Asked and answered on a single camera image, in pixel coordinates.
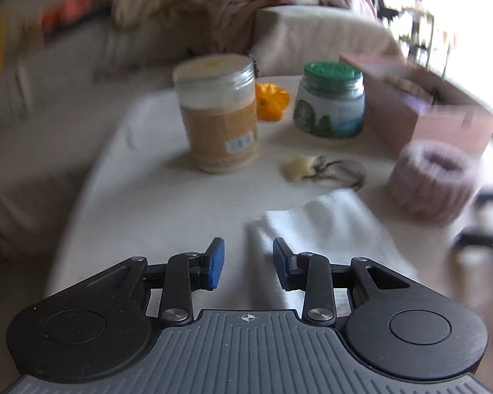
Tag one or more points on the cream soft charm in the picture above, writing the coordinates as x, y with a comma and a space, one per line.
298, 168

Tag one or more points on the green-lid jar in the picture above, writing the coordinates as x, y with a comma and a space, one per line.
328, 106

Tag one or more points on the metal shoe rack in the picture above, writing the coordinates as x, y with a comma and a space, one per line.
413, 28

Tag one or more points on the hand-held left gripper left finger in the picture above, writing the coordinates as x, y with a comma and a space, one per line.
217, 260

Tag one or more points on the pink cardboard box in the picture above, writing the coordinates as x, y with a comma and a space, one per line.
435, 131

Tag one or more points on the orange plush toy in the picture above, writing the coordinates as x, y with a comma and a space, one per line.
271, 102

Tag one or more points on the floral blanket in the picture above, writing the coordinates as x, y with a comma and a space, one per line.
246, 12

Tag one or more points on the beige covered sofa armrest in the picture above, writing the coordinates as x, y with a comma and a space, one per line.
320, 37

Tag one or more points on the purple fluffy scrunchie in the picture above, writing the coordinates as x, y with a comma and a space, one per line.
411, 197

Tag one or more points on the cream pillow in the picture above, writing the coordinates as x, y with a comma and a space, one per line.
160, 0

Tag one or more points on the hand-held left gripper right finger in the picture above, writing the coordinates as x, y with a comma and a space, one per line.
281, 262

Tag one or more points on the white towel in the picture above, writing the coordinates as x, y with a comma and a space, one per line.
332, 230

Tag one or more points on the clear plastic jar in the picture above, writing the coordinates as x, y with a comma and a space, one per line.
217, 131

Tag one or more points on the orange plastic toy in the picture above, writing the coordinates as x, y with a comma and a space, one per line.
74, 6

